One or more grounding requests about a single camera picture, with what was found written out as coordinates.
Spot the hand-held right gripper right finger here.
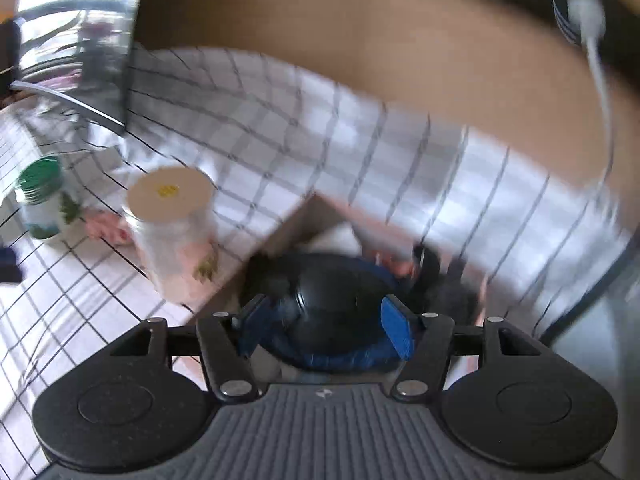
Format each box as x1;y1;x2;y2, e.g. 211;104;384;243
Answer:
380;295;546;404

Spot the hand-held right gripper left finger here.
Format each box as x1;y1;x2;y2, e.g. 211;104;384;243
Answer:
109;294;268;405

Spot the black and blue soft item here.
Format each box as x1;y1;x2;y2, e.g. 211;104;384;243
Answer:
237;252;417;373

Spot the white soft cloth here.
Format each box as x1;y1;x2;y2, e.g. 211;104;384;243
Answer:
305;222;366;261

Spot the pink cardboard box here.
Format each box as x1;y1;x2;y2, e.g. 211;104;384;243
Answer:
190;192;493;376

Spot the clear plastic jar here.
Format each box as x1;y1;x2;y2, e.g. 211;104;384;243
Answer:
122;166;221;306

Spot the pink cloth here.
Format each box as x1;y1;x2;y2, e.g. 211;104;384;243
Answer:
82;209;133;247

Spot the white black checked tablecloth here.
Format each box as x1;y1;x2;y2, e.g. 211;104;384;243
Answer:
0;45;632;463

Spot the dark framed screen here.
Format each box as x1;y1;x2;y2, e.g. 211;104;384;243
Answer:
542;240;640;386

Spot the green lid jar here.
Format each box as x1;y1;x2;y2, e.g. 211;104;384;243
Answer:
14;156;83;241

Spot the black computer monitor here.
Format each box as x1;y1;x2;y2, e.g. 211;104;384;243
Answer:
10;0;151;137

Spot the white cable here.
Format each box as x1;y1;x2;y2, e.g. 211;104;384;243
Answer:
567;0;620;186

